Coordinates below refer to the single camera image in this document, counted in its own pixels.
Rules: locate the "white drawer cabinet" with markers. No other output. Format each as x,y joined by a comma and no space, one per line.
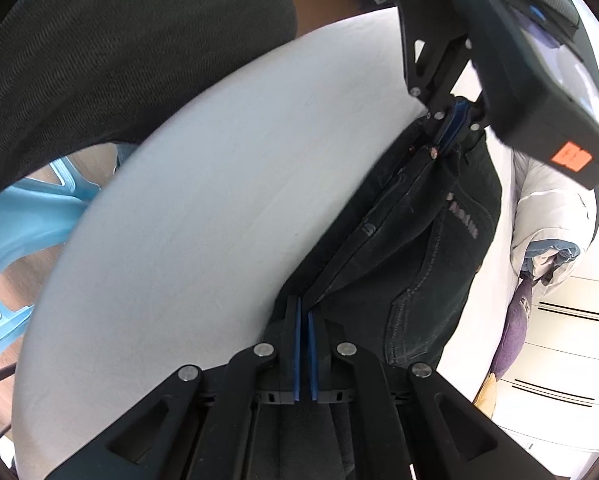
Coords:
564,360

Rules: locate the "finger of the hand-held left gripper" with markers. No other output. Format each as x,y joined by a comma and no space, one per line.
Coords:
475,117
419,20

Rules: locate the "purple cushion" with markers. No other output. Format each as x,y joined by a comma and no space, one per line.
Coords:
514,330

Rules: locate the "tan cloth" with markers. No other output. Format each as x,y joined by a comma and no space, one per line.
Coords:
487,395

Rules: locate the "light blue plastic stool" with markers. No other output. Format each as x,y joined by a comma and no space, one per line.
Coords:
24,220

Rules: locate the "person's dark grey clothing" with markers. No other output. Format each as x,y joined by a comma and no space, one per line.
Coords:
104,50

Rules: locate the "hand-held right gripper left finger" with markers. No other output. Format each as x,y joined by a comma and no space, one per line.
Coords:
295,355

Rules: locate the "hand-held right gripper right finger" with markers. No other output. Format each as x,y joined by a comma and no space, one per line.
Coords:
313,357

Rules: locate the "black denim pants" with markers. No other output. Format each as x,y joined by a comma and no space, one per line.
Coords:
419,260

